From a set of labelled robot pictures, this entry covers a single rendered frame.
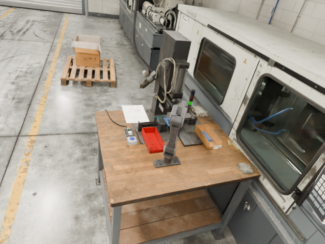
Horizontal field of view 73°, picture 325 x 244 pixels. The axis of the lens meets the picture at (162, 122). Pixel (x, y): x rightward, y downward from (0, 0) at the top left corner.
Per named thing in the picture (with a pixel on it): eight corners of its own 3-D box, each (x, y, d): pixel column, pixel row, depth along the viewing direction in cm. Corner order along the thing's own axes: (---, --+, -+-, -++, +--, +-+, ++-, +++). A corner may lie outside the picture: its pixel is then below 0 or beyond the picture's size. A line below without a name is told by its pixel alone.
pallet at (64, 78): (68, 61, 507) (67, 55, 499) (112, 64, 534) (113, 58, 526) (61, 85, 413) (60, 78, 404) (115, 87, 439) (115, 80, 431)
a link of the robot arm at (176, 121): (166, 147, 161) (173, 112, 140) (175, 149, 160) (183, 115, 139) (164, 153, 157) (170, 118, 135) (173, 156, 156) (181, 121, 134)
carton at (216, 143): (207, 150, 181) (209, 143, 177) (194, 131, 200) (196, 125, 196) (220, 148, 186) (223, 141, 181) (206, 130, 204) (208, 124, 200)
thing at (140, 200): (108, 272, 177) (110, 203, 127) (95, 178, 251) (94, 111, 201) (224, 237, 217) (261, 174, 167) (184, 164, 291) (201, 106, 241)
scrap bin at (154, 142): (149, 153, 166) (150, 147, 163) (140, 133, 185) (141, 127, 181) (164, 152, 170) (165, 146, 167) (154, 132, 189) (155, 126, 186)
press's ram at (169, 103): (162, 116, 179) (169, 82, 162) (153, 99, 199) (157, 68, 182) (182, 114, 185) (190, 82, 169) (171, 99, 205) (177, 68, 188)
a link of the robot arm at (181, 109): (177, 101, 164) (172, 105, 135) (189, 104, 163) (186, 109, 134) (173, 117, 167) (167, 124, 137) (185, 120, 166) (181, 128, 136)
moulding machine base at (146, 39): (118, 22, 918) (119, -5, 864) (141, 24, 950) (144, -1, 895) (146, 79, 494) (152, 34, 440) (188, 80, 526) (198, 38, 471)
